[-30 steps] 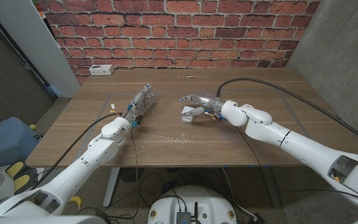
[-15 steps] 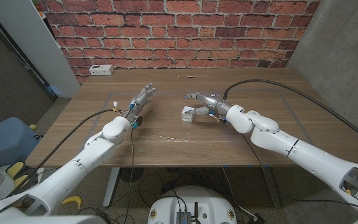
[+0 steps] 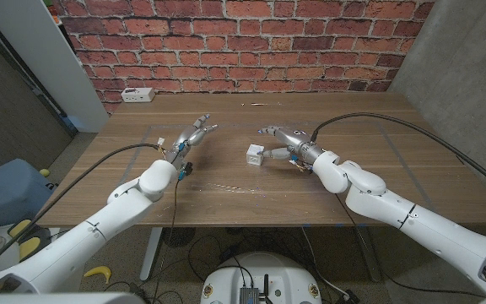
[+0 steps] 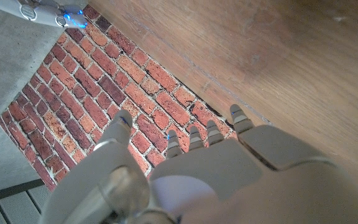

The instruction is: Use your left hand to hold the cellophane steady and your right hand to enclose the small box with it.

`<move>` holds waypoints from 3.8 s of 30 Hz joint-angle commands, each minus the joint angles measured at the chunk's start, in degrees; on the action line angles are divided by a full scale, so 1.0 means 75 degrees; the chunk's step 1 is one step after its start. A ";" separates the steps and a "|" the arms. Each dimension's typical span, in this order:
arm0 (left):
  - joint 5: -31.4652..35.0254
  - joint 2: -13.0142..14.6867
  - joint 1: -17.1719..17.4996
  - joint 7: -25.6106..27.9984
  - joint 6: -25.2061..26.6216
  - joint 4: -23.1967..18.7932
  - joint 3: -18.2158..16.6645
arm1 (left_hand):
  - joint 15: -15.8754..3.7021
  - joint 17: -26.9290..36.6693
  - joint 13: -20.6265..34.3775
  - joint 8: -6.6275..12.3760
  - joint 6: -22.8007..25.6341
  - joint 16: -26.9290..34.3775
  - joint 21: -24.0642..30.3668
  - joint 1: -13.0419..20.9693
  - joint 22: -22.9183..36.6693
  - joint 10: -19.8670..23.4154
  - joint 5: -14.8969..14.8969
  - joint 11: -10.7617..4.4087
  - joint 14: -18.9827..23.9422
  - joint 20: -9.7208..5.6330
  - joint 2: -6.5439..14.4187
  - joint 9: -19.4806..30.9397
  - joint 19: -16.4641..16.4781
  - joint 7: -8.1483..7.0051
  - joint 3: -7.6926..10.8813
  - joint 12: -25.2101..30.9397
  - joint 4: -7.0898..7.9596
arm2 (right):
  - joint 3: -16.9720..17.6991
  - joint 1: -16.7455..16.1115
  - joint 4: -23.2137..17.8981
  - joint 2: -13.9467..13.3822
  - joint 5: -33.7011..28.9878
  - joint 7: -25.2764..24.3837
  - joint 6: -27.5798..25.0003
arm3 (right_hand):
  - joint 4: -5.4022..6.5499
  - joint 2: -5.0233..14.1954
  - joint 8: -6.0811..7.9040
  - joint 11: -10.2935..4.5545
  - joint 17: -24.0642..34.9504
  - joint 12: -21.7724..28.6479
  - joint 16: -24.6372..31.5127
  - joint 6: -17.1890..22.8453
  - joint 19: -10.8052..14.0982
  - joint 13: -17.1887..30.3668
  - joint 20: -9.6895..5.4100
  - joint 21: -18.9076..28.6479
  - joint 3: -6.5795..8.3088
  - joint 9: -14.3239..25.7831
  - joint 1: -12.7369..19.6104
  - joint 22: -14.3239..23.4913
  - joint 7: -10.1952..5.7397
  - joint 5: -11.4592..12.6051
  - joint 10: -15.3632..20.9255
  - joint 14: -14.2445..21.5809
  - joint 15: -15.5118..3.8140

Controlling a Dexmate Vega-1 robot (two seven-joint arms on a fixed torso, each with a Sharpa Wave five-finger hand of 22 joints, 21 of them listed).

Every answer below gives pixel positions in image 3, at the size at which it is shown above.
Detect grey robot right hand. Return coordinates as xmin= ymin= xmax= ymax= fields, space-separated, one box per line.
xmin=257 ymin=125 xmax=324 ymax=166

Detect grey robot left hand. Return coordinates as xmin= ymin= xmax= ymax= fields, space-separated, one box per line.
xmin=165 ymin=112 xmax=219 ymax=170

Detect small white box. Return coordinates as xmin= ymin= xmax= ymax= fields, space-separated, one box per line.
xmin=245 ymin=144 xmax=266 ymax=166

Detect clear cellophane sheet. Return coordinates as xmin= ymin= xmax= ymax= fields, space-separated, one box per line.
xmin=196 ymin=100 xmax=294 ymax=196

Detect grey electronics box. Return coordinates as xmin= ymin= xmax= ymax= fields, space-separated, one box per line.
xmin=239 ymin=286 xmax=261 ymax=304

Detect white power strip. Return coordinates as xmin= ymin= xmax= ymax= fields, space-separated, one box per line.
xmin=120 ymin=87 xmax=156 ymax=104

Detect black round fan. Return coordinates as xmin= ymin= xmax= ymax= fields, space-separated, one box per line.
xmin=161 ymin=227 xmax=194 ymax=249

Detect red brick print backdrop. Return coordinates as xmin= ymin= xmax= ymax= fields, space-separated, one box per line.
xmin=52 ymin=0 xmax=436 ymax=115

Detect white table leg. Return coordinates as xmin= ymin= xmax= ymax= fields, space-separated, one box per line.
xmin=139 ymin=227 xmax=164 ymax=282

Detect grey table leg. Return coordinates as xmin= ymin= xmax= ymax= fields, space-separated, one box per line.
xmin=354 ymin=226 xmax=383 ymax=283

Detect white robot torso base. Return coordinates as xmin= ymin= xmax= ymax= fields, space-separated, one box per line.
xmin=199 ymin=252 xmax=323 ymax=304

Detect white door panel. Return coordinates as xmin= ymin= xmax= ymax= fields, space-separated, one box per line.
xmin=0 ymin=0 xmax=110 ymax=134

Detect blue grey plastic bin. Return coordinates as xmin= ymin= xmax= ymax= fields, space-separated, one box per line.
xmin=0 ymin=158 xmax=57 ymax=231

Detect yellow black foot pedal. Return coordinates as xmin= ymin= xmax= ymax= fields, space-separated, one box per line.
xmin=7 ymin=218 xmax=52 ymax=258

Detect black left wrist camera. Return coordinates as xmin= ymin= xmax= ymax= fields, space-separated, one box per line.
xmin=178 ymin=161 xmax=194 ymax=181

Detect thin black left wrist cable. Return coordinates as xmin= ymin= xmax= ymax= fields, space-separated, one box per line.
xmin=152 ymin=177 xmax=181 ymax=304

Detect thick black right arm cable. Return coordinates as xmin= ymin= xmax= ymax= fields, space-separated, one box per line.
xmin=310 ymin=111 xmax=486 ymax=199

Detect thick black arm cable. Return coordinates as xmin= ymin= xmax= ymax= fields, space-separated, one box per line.
xmin=310 ymin=111 xmax=486 ymax=199
xmin=0 ymin=143 xmax=163 ymax=280

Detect white floor cable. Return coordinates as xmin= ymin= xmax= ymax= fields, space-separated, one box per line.
xmin=300 ymin=226 xmax=352 ymax=299

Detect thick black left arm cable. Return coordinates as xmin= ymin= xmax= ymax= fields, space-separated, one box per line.
xmin=0 ymin=143 xmax=163 ymax=280

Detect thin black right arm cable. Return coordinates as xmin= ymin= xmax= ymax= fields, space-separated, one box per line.
xmin=334 ymin=193 xmax=486 ymax=299

